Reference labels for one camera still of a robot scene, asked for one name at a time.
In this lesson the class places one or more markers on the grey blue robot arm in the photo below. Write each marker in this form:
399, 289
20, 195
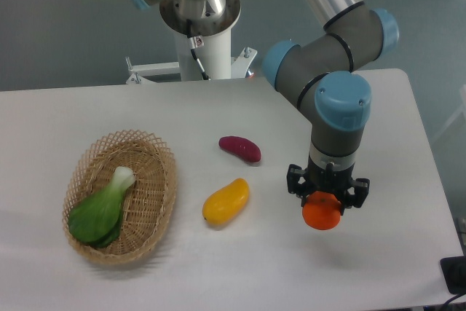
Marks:
319, 79

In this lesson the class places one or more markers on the woven wicker basket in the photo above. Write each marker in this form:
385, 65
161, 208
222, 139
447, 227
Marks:
148, 203

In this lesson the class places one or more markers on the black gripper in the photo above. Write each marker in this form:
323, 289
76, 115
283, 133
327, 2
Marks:
305, 182

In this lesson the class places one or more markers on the orange fruit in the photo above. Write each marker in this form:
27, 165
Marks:
322, 211

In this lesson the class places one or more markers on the black device with cable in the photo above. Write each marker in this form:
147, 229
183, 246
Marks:
453, 269

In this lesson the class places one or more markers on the yellow mango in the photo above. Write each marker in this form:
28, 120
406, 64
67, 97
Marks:
226, 203

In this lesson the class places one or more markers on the green bok choy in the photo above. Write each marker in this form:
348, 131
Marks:
97, 219

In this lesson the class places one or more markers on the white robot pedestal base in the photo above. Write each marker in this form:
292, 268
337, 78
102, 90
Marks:
202, 35

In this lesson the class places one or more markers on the purple sweet potato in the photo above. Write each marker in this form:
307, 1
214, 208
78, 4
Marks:
241, 147

